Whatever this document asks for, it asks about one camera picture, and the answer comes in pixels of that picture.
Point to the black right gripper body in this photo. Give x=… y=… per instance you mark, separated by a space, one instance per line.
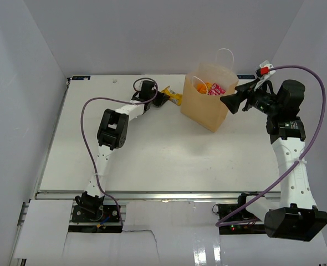
x=262 y=100

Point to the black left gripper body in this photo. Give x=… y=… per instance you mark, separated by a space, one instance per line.
x=159 y=100

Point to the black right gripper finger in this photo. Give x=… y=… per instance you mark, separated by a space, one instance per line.
x=233 y=101
x=247 y=86

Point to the yellow snack bar wrapper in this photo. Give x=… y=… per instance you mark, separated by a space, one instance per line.
x=174 y=97

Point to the pink red snack packet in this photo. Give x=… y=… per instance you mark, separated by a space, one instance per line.
x=215 y=90

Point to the orange yellow snack bag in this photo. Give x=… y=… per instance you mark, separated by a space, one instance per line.
x=202 y=88

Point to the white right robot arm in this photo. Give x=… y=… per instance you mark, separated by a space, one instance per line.
x=297 y=216

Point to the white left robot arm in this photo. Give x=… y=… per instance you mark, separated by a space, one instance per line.
x=111 y=135

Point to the brown paper bag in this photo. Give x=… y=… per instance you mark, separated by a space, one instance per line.
x=204 y=109

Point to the right blue corner label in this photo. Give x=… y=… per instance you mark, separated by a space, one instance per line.
x=246 y=77

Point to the blue corner label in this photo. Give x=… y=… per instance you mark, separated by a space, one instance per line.
x=246 y=77
x=85 y=77

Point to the left blue corner label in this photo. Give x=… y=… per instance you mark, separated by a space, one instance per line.
x=85 y=77

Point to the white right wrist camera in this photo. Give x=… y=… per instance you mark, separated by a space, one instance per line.
x=264 y=72

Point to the aluminium table frame rail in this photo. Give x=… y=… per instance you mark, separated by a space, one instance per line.
x=140 y=195

